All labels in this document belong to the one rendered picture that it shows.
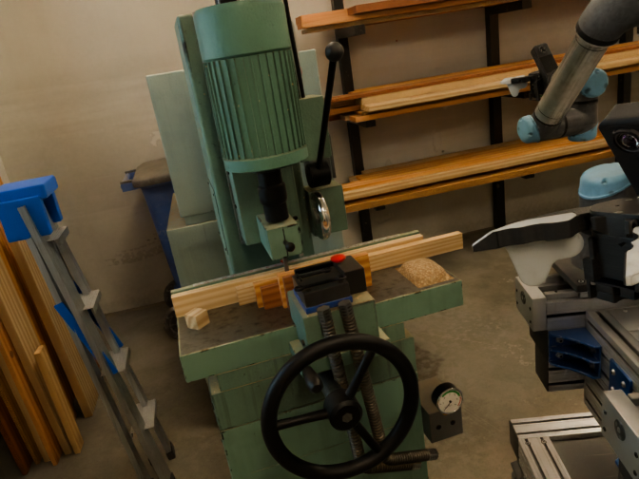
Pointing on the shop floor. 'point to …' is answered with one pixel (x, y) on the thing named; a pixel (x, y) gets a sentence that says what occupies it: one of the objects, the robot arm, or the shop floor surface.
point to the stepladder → (83, 316)
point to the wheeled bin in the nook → (156, 182)
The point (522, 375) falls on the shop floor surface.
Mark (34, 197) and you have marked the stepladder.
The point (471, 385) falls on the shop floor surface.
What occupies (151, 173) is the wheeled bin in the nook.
